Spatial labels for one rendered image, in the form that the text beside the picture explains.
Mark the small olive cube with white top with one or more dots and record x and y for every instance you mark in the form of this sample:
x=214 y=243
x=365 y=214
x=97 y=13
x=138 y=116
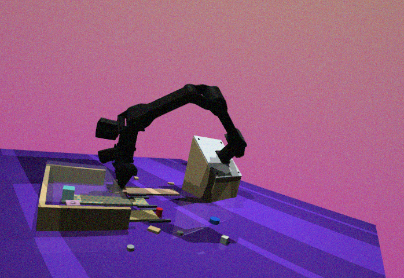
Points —
x=224 y=239

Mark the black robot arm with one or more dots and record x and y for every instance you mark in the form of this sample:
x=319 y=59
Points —
x=140 y=116

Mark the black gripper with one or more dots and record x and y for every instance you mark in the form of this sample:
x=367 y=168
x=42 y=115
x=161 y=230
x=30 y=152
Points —
x=125 y=169

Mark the red cylinder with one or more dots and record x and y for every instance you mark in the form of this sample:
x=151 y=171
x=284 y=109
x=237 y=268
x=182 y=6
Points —
x=159 y=212

